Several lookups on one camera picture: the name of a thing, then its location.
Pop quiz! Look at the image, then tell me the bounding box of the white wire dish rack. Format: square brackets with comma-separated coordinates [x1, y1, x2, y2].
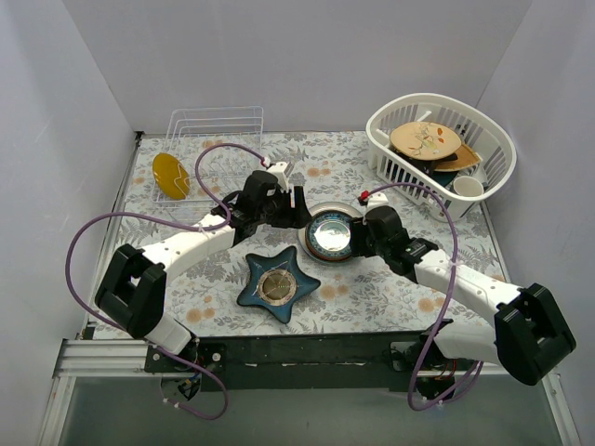
[152, 106, 264, 224]

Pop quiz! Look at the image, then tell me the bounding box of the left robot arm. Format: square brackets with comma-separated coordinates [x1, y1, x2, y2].
[95, 163, 311, 372]

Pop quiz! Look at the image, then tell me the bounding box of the white cup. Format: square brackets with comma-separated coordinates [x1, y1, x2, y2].
[452, 176, 484, 198]

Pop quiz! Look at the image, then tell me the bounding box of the white plastic slatted basket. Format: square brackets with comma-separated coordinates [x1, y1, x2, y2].
[365, 93, 517, 221]

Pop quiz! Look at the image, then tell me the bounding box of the tan fan-shaped plate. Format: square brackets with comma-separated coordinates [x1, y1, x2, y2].
[434, 143, 482, 172]

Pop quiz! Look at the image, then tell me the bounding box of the yellow patterned round plate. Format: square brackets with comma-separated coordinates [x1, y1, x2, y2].
[152, 152, 190, 200]

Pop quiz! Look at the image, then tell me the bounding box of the aluminium frame rail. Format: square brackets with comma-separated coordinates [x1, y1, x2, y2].
[39, 340, 580, 445]

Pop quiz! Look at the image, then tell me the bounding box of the dark teal dish in basket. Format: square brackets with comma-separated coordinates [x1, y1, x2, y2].
[421, 171, 458, 193]

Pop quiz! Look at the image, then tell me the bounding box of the blue star-shaped plate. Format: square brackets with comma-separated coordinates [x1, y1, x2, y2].
[236, 246, 321, 324]

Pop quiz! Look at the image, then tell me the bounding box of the floral table mat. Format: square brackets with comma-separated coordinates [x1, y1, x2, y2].
[112, 132, 506, 336]

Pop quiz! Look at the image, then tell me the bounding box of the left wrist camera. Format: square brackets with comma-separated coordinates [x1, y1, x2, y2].
[266, 162, 294, 190]

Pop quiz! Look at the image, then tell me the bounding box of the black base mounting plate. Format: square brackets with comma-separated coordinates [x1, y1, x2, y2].
[143, 330, 478, 391]

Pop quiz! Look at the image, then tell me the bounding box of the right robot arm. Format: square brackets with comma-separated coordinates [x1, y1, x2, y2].
[350, 205, 576, 386]

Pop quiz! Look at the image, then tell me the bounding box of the dark brown plate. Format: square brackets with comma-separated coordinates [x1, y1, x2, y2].
[301, 208, 359, 262]

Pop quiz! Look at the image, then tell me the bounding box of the beige floral round plate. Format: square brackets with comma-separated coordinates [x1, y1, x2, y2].
[390, 122, 462, 161]

